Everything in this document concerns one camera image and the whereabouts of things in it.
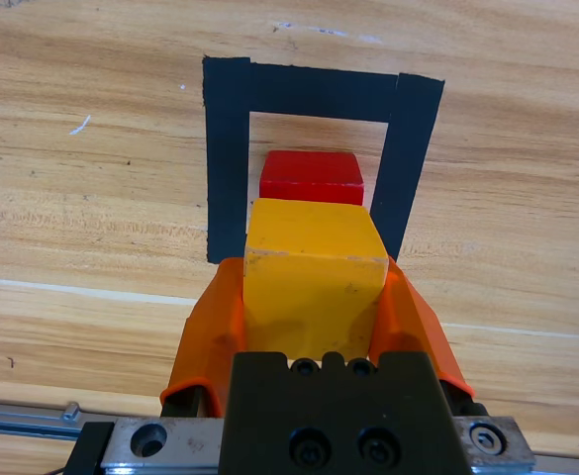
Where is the black tape square outline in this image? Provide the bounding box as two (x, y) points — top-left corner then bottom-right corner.
(201, 55), (446, 265)

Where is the red wooden block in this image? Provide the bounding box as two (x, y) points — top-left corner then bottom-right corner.
(258, 150), (365, 207)

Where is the yellow wooden block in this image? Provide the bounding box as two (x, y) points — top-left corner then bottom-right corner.
(241, 197), (390, 362)

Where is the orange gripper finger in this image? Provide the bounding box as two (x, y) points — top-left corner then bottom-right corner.
(158, 256), (248, 418)
(367, 255), (489, 418)

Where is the aluminium profile rail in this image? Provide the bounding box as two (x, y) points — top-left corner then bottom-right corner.
(0, 398), (579, 475)

